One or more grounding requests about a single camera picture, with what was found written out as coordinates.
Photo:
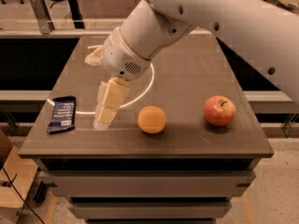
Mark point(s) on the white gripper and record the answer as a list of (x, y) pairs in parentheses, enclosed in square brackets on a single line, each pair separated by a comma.
[(121, 57)]

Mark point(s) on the blue rxbar blueberry wrapper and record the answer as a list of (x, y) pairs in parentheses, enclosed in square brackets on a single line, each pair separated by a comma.
[(63, 115)]

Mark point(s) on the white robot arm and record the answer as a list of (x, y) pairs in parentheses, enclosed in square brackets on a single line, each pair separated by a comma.
[(265, 36)]

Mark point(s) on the orange fruit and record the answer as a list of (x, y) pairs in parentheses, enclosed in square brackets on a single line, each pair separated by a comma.
[(151, 119)]

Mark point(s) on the grey drawer cabinet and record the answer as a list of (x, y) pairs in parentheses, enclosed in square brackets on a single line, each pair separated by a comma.
[(148, 196)]

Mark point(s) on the red apple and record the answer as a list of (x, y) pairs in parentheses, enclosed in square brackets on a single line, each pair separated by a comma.
[(219, 111)]

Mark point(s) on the wooden box lower left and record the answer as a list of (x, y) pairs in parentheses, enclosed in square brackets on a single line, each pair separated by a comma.
[(16, 178)]

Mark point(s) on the left metal rail bracket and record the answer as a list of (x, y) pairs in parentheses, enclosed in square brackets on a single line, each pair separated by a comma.
[(44, 22)]

